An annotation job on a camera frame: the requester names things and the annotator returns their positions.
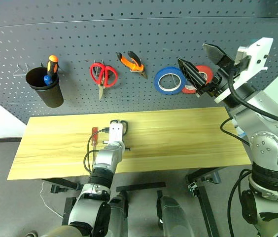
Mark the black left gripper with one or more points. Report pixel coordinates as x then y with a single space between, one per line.
125 126

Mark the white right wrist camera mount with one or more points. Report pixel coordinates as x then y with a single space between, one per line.
257 56

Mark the black metal rail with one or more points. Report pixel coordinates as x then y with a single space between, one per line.
1 140

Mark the blue tape roll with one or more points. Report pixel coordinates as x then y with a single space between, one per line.
157 82

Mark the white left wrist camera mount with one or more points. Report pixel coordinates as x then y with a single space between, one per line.
116 133

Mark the black plastic cup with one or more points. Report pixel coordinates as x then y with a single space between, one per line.
51 96

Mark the black flat bar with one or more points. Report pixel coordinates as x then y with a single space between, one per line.
141 186

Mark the grey perforated pegboard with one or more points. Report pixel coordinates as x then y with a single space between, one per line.
153 37

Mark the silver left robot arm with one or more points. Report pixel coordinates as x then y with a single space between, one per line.
104 158

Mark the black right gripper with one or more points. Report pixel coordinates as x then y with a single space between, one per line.
219 82

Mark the dark grey rounded shape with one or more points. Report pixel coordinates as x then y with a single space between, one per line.
173 217
119 214

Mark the orange and black screwdriver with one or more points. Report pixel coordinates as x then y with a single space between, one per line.
51 66

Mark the red tape roll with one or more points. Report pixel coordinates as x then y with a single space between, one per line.
206 70

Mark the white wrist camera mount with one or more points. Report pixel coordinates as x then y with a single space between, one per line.
257 56
116 133

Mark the metal pegboard hook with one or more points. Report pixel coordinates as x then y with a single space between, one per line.
18 70
171 80

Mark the black metal table leg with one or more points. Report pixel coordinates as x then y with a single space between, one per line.
60 184
205 197

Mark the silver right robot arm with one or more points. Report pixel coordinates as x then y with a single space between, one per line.
264 143

